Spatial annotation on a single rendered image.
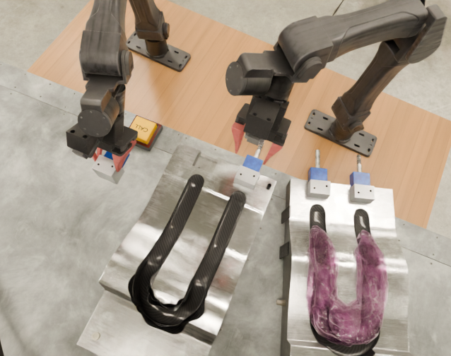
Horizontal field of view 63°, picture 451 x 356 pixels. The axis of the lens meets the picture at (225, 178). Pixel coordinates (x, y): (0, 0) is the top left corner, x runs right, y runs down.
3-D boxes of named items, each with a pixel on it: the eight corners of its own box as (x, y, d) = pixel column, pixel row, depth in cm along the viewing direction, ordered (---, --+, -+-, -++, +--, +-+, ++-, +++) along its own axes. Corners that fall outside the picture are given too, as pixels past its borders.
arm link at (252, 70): (237, 111, 63) (271, 61, 54) (219, 72, 66) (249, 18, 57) (288, 108, 69) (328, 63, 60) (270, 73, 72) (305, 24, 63)
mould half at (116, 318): (181, 157, 100) (177, 133, 88) (271, 193, 98) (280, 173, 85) (85, 343, 82) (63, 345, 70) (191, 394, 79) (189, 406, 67)
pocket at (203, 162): (200, 156, 95) (199, 150, 91) (219, 164, 94) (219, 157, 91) (192, 171, 93) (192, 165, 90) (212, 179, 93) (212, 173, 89)
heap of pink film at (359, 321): (303, 224, 89) (312, 215, 81) (377, 232, 89) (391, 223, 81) (301, 341, 79) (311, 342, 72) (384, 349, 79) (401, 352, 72)
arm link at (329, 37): (300, 61, 57) (469, 8, 61) (277, 19, 60) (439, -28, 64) (288, 104, 68) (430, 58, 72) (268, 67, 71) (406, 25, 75)
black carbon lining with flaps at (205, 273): (191, 174, 91) (189, 157, 82) (252, 199, 89) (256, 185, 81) (122, 312, 78) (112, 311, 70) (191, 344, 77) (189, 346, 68)
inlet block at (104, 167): (125, 131, 91) (120, 119, 85) (143, 138, 90) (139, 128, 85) (97, 176, 86) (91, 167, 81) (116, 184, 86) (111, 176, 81)
